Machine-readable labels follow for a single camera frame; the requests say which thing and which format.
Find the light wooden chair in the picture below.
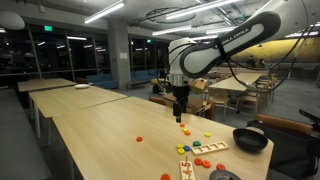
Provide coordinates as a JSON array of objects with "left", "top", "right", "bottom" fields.
[
  {"left": 238, "top": 89, "right": 263, "bottom": 116},
  {"left": 261, "top": 75, "right": 278, "bottom": 103},
  {"left": 208, "top": 88, "right": 231, "bottom": 121}
]

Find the blue sofa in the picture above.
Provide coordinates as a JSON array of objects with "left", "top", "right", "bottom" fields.
[
  {"left": 85, "top": 73, "right": 119, "bottom": 90},
  {"left": 130, "top": 69, "right": 158, "bottom": 83}
]

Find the black bowl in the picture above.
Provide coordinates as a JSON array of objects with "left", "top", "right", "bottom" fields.
[{"left": 232, "top": 128, "right": 269, "bottom": 154}]

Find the white plate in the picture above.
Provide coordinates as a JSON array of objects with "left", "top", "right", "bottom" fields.
[{"left": 74, "top": 83, "right": 91, "bottom": 90}]

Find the wooden shape sorting tray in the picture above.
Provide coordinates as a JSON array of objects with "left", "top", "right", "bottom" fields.
[{"left": 190, "top": 141, "right": 230, "bottom": 156}]

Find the concrete column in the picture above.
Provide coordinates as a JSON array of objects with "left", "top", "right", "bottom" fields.
[{"left": 107, "top": 18, "right": 132, "bottom": 90}]

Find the cardboard box with black label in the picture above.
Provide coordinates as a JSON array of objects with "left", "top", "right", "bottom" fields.
[{"left": 163, "top": 78, "right": 214, "bottom": 118}]

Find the light wooden table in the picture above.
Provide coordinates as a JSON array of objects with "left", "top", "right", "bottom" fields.
[
  {"left": 208, "top": 72, "right": 263, "bottom": 93},
  {"left": 17, "top": 77, "right": 78, "bottom": 109},
  {"left": 28, "top": 85, "right": 128, "bottom": 148}
]

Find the wooden peg holder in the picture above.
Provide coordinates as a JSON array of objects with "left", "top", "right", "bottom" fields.
[{"left": 179, "top": 155, "right": 197, "bottom": 180}]

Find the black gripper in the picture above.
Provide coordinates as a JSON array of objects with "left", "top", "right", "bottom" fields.
[{"left": 172, "top": 84, "right": 191, "bottom": 123}]

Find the ceiling light strip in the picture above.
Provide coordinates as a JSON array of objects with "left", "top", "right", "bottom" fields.
[
  {"left": 165, "top": 0, "right": 241, "bottom": 20},
  {"left": 151, "top": 24, "right": 193, "bottom": 37},
  {"left": 83, "top": 0, "right": 126, "bottom": 25}
]

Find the white globe pendant lamp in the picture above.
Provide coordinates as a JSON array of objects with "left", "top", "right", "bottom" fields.
[{"left": 0, "top": 10, "right": 26, "bottom": 31}]

